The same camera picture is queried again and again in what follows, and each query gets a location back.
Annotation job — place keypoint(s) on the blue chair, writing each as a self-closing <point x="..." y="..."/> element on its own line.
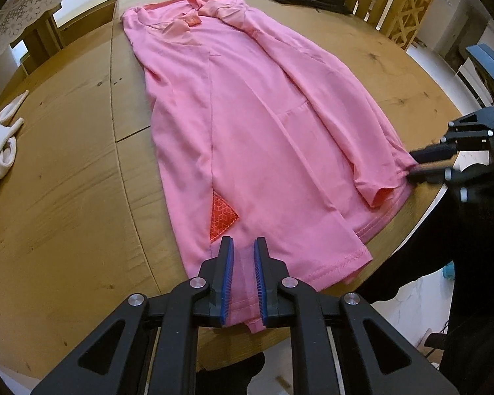
<point x="485" y="55"/>

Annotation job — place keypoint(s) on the wooden cabinet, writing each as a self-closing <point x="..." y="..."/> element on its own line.
<point x="86" y="24"/>

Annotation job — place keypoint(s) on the person's black clothed body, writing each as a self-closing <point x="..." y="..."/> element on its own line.
<point x="477" y="275"/>

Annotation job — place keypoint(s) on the white lace tablecloth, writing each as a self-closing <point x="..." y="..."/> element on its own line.
<point x="33" y="8"/>

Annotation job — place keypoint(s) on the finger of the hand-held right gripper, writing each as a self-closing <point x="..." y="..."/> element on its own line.
<point x="430" y="153"/>
<point x="426" y="174"/>

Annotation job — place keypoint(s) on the wooden slatted fence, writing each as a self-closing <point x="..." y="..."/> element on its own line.
<point x="395" y="12"/>

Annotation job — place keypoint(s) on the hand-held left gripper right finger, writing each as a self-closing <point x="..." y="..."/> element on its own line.
<point x="259" y="284"/>

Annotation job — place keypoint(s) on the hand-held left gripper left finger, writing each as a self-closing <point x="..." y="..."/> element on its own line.
<point x="227" y="284"/>

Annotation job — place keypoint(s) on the pink shirt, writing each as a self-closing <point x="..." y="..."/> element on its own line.
<point x="251" y="131"/>

